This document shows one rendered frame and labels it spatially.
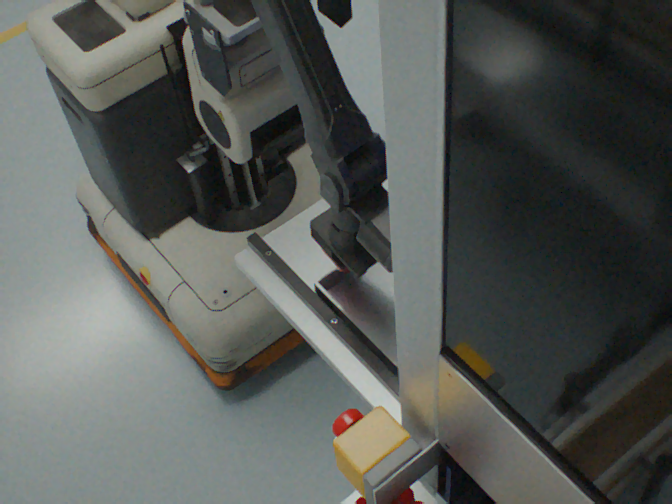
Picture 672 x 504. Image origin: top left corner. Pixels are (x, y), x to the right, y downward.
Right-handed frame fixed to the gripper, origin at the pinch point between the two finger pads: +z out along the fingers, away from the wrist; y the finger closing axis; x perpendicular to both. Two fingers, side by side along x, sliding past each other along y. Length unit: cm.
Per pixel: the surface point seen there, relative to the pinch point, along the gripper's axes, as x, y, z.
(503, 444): -11.6, 36.0, -31.5
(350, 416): -17.1, 20.8, -14.6
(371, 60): 91, -96, 109
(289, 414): -1, -16, 95
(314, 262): -2.1, -5.2, 3.7
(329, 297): -5.4, 2.5, -1.2
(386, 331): -1.8, 10.6, 0.8
